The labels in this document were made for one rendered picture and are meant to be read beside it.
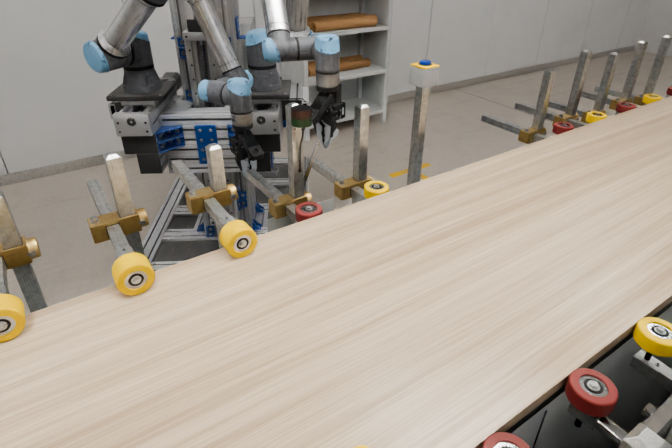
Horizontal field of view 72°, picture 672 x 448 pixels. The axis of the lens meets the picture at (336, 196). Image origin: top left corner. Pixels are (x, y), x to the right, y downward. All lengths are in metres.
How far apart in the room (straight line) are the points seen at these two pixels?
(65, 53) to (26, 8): 0.34
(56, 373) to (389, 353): 0.61
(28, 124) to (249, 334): 3.18
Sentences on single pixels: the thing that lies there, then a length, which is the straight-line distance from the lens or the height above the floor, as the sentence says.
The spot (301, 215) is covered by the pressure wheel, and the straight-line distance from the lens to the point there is 1.33.
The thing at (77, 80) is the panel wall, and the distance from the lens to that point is 3.91.
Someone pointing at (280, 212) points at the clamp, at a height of 0.84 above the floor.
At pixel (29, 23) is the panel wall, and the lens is 3.82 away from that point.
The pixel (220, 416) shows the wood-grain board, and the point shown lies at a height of 0.90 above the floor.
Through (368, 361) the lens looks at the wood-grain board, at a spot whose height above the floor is 0.90.
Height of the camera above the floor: 1.60
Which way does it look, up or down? 29 degrees down
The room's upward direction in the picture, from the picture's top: straight up
